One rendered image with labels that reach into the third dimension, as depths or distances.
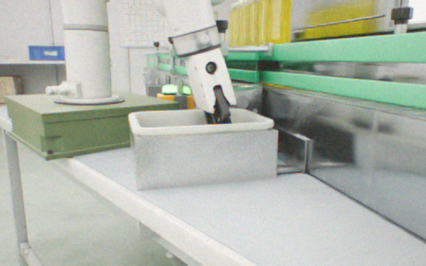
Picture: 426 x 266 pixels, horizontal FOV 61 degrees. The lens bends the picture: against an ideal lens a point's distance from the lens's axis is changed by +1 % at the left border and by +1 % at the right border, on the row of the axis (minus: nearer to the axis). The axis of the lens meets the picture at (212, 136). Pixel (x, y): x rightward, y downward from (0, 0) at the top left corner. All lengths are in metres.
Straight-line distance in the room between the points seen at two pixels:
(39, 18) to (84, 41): 5.97
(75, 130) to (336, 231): 0.52
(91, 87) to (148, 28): 5.91
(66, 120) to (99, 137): 0.08
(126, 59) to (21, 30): 1.68
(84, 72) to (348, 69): 0.54
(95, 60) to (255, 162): 0.44
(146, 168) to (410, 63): 0.36
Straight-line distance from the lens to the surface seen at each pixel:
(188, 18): 0.57
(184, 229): 0.43
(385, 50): 0.49
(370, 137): 0.48
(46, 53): 6.12
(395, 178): 0.46
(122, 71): 6.69
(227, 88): 0.58
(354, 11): 0.84
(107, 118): 0.77
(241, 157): 0.56
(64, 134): 0.74
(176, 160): 0.53
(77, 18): 0.84
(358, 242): 0.42
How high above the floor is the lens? 0.94
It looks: 12 degrees down
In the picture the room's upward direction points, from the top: straight up
